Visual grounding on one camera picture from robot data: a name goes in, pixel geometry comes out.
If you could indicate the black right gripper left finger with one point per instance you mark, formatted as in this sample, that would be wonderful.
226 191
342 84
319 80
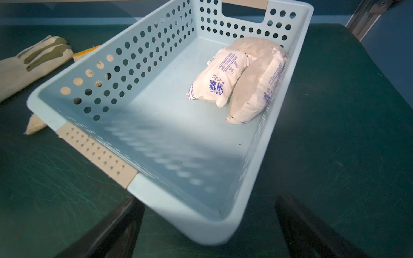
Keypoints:
113 237

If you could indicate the beige star shaped toy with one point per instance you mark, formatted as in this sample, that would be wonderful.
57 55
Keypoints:
35 125

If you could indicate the light blue perforated basket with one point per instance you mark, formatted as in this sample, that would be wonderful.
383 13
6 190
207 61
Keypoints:
124 107

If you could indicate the aluminium frame post right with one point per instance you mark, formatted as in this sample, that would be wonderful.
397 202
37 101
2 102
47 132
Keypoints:
366 15

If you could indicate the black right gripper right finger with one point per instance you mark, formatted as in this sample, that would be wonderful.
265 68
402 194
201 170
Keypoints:
307 236

